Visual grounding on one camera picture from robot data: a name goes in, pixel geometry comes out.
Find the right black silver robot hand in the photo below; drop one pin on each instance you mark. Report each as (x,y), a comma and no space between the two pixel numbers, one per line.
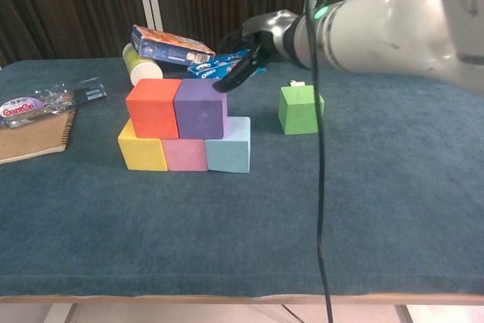
(270,33)

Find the purple foam cube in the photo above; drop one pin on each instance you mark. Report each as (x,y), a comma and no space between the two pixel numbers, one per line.
(200,115)

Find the light blue foam cube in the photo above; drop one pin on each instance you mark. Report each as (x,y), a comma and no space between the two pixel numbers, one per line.
(230,153)

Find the orange foam cube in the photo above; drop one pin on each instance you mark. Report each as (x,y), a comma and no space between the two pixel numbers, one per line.
(151,115)

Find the pink foam cube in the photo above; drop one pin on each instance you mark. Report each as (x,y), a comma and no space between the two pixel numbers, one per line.
(185,154)

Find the yellow foam cube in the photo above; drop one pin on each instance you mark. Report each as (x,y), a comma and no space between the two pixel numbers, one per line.
(141,154)

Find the small white paper scrap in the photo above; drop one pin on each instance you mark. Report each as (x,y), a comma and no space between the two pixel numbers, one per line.
(296,83)

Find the blue Oreo cookie box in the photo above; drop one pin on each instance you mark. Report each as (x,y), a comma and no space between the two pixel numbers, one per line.
(206,71)

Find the green foam cube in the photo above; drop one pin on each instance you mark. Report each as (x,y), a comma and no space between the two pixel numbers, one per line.
(298,111)

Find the orange blue cracker box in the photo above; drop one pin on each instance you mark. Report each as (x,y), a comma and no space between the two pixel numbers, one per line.
(166,48)

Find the yellow-green canister white lid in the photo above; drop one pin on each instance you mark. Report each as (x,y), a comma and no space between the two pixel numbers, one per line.
(145,71)

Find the dark teal table cloth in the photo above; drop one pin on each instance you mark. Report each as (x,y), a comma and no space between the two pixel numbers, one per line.
(189,243)

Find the clear plastic water bottle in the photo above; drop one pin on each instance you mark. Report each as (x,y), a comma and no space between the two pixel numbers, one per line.
(22,109)

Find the brown spiral notebook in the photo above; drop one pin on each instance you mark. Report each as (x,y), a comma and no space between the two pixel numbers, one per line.
(30,141)

